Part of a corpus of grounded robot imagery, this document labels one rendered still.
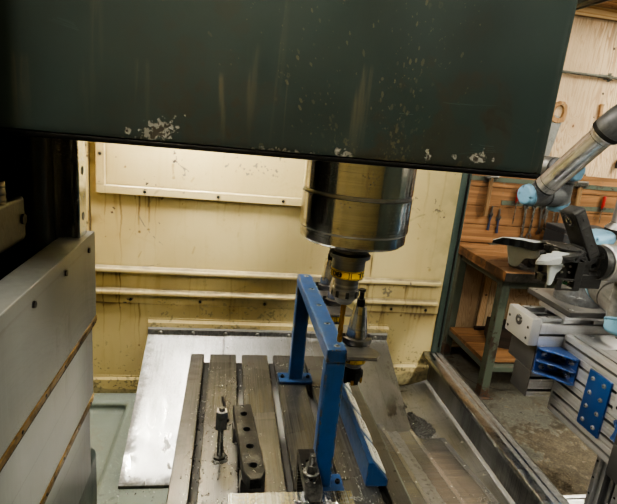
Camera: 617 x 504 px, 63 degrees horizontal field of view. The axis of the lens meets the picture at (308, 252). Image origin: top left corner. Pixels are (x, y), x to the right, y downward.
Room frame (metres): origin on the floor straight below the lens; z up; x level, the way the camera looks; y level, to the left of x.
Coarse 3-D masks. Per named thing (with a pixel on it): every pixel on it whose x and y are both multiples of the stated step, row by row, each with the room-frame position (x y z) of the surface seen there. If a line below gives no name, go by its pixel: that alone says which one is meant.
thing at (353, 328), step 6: (354, 306) 0.96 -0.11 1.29; (366, 306) 0.96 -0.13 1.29; (354, 312) 0.95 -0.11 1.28; (360, 312) 0.95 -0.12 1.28; (366, 312) 0.96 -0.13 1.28; (354, 318) 0.95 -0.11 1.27; (360, 318) 0.95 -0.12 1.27; (366, 318) 0.96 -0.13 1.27; (354, 324) 0.95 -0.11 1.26; (360, 324) 0.95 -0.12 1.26; (366, 324) 0.95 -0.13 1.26; (348, 330) 0.96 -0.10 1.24; (354, 330) 0.95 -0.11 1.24; (360, 330) 0.94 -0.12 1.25; (366, 330) 0.95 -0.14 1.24; (348, 336) 0.95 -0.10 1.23; (354, 336) 0.94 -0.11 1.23; (360, 336) 0.94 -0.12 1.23; (366, 336) 0.95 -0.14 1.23
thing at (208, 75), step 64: (0, 0) 0.53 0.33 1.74; (64, 0) 0.54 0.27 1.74; (128, 0) 0.55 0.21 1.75; (192, 0) 0.57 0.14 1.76; (256, 0) 0.58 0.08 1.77; (320, 0) 0.59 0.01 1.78; (384, 0) 0.60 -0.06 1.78; (448, 0) 0.61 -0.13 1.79; (512, 0) 0.63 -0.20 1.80; (576, 0) 0.64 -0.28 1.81; (0, 64) 0.53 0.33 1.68; (64, 64) 0.54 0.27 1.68; (128, 64) 0.55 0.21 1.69; (192, 64) 0.57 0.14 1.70; (256, 64) 0.58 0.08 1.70; (320, 64) 0.59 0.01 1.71; (384, 64) 0.60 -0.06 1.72; (448, 64) 0.61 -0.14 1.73; (512, 64) 0.63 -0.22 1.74; (0, 128) 0.54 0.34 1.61; (64, 128) 0.55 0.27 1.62; (128, 128) 0.55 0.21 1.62; (192, 128) 0.57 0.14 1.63; (256, 128) 0.58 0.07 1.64; (320, 128) 0.59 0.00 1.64; (384, 128) 0.60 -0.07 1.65; (448, 128) 0.62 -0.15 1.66; (512, 128) 0.63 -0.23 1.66
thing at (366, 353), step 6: (348, 348) 0.92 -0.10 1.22; (354, 348) 0.92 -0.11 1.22; (360, 348) 0.92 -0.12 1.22; (366, 348) 0.93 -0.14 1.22; (372, 348) 0.93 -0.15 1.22; (348, 354) 0.89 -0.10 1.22; (354, 354) 0.90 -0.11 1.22; (360, 354) 0.90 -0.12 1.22; (366, 354) 0.90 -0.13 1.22; (372, 354) 0.90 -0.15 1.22; (378, 354) 0.91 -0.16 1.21; (348, 360) 0.88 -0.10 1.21; (354, 360) 0.88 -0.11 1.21; (360, 360) 0.88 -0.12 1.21; (366, 360) 0.88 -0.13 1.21; (372, 360) 0.89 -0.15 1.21
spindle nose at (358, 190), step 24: (312, 168) 0.69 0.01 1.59; (336, 168) 0.66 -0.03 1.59; (360, 168) 0.65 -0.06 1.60; (384, 168) 0.65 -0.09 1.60; (312, 192) 0.68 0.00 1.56; (336, 192) 0.66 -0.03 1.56; (360, 192) 0.65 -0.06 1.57; (384, 192) 0.65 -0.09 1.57; (408, 192) 0.68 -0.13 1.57; (312, 216) 0.68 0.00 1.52; (336, 216) 0.65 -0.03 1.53; (360, 216) 0.65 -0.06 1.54; (384, 216) 0.66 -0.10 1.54; (408, 216) 0.69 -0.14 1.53; (312, 240) 0.68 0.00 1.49; (336, 240) 0.65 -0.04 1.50; (360, 240) 0.65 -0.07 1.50; (384, 240) 0.66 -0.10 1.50
